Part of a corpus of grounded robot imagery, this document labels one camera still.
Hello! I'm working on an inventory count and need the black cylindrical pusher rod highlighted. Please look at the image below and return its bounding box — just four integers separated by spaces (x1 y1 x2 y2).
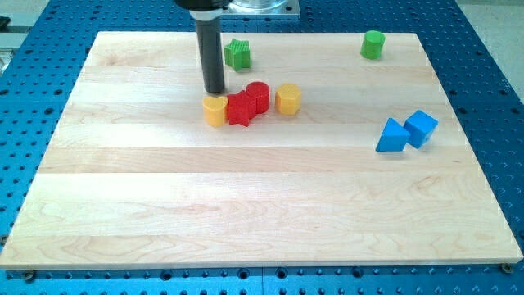
196 17 225 93

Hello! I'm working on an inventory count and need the black tool holder with collar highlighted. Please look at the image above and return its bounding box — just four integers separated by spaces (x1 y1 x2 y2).
174 0 231 20

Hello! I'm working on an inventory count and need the green star block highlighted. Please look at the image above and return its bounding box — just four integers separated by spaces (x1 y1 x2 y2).
224 39 251 71

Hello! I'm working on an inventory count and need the red star block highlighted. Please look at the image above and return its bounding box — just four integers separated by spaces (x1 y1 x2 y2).
227 90 256 127

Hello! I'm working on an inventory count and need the yellow heart block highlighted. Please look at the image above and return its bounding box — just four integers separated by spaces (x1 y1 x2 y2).
202 96 228 127

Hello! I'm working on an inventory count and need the red cylinder block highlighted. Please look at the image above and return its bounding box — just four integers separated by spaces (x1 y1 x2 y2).
246 81 270 114

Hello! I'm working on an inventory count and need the yellow hexagon block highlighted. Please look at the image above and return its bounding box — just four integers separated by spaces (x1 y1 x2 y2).
275 84 301 116

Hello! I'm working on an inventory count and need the green cylinder block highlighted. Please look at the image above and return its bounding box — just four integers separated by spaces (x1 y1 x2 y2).
360 30 386 60

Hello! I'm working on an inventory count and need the blue triangle block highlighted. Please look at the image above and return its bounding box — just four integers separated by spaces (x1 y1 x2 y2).
375 118 410 152

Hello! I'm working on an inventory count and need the light wooden board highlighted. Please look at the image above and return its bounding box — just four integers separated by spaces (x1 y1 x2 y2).
1 31 522 270

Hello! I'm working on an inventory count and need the blue cube block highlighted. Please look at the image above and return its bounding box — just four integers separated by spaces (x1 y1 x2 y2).
404 110 438 148

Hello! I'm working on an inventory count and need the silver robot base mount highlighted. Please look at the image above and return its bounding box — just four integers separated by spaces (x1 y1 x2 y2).
223 0 300 16

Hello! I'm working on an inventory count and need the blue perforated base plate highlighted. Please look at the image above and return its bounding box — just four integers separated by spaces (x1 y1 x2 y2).
1 1 523 294

